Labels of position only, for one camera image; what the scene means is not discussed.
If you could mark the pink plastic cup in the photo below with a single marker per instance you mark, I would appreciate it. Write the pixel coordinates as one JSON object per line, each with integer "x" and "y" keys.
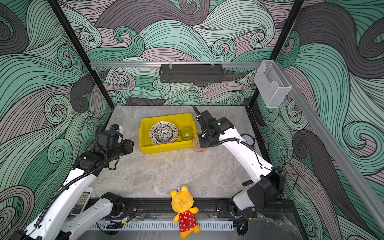
{"x": 196, "y": 145}

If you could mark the dotted plate yellow rim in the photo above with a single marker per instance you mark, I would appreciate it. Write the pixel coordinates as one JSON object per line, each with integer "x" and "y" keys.
{"x": 174, "y": 127}

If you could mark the black adjustable wrench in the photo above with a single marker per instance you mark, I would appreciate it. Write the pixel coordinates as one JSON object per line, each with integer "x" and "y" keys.
{"x": 246, "y": 183}

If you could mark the black wall shelf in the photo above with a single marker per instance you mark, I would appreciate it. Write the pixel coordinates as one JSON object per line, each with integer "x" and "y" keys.
{"x": 191, "y": 73}

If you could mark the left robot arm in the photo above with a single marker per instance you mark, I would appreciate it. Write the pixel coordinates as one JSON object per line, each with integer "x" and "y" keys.
{"x": 52, "y": 222}

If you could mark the clear acrylic wall holder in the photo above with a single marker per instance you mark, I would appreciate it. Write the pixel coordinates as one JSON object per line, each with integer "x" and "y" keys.
{"x": 272, "y": 83}

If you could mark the black alarm clock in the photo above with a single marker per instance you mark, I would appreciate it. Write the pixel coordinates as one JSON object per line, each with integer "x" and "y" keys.
{"x": 250, "y": 140}

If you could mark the white slotted cable duct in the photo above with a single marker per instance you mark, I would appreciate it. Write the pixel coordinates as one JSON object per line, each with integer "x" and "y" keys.
{"x": 164, "y": 226}

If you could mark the yellow plush bear red dress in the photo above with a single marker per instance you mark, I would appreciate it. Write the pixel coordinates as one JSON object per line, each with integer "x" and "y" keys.
{"x": 182, "y": 204}

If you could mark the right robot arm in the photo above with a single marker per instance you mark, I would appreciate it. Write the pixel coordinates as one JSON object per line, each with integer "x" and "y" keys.
{"x": 268, "y": 181}

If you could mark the white remote control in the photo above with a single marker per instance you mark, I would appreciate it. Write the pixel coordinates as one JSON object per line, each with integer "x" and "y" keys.
{"x": 82, "y": 202}

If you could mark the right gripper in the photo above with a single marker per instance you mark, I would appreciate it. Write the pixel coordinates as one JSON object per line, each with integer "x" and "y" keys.
{"x": 203, "y": 143}

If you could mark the black leaf patterned bowl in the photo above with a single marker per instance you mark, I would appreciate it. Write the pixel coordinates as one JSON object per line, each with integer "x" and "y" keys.
{"x": 163, "y": 133}

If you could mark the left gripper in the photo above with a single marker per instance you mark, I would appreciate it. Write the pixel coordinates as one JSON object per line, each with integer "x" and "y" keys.
{"x": 129, "y": 147}

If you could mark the yellow plastic bin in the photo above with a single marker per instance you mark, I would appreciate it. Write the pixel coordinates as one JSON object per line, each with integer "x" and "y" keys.
{"x": 180, "y": 121}

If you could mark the green plastic cup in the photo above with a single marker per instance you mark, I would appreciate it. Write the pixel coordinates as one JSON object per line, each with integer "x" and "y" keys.
{"x": 186, "y": 133}

